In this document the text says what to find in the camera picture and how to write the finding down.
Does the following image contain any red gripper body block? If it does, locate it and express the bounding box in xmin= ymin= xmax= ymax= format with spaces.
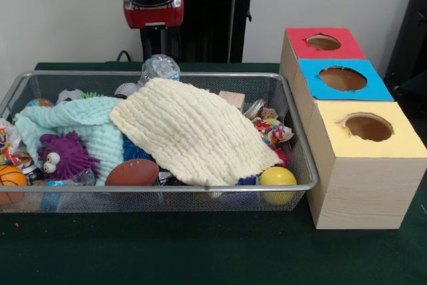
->
xmin=123 ymin=0 xmax=185 ymax=29

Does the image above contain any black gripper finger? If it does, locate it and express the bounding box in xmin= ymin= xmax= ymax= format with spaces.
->
xmin=161 ymin=27 xmax=172 ymax=57
xmin=141 ymin=27 xmax=153 ymax=59

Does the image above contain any clear plastic bottle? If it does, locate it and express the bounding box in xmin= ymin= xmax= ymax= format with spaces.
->
xmin=138 ymin=53 xmax=181 ymax=86

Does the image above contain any clear mesh bin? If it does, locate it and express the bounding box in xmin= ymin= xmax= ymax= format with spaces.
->
xmin=0 ymin=70 xmax=318 ymax=214

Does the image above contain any wooden box with three holes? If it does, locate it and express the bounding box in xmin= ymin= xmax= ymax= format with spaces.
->
xmin=279 ymin=27 xmax=427 ymax=231

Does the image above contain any white toy baseball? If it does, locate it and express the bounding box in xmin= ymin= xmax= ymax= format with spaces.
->
xmin=113 ymin=82 xmax=141 ymax=99

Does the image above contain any small wooden block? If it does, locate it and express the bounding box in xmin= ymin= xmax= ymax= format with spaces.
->
xmin=218 ymin=90 xmax=246 ymax=111

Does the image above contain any mint green waffle cloth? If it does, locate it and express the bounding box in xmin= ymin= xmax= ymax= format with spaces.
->
xmin=13 ymin=95 xmax=125 ymax=186

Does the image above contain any black and white soccer ball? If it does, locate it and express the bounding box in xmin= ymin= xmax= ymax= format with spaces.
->
xmin=55 ymin=88 xmax=85 ymax=105

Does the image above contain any cream waffle cloth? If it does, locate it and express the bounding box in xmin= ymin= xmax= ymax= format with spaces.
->
xmin=109 ymin=77 xmax=284 ymax=187

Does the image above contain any brown toy football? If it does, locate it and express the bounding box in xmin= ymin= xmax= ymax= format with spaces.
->
xmin=105 ymin=159 xmax=160 ymax=187

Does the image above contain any purple spiky monster toy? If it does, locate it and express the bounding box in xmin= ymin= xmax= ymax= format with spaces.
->
xmin=36 ymin=131 xmax=101 ymax=182

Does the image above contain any yellow ball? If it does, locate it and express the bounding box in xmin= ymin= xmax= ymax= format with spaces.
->
xmin=259 ymin=166 xmax=298 ymax=206

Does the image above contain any orange toy basketball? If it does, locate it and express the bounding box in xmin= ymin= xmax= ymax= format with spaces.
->
xmin=0 ymin=164 xmax=29 ymax=208

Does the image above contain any dark green table cloth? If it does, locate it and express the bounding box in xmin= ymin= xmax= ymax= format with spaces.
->
xmin=0 ymin=61 xmax=427 ymax=285

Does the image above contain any black furniture piece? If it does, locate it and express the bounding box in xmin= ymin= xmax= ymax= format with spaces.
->
xmin=383 ymin=0 xmax=427 ymax=119

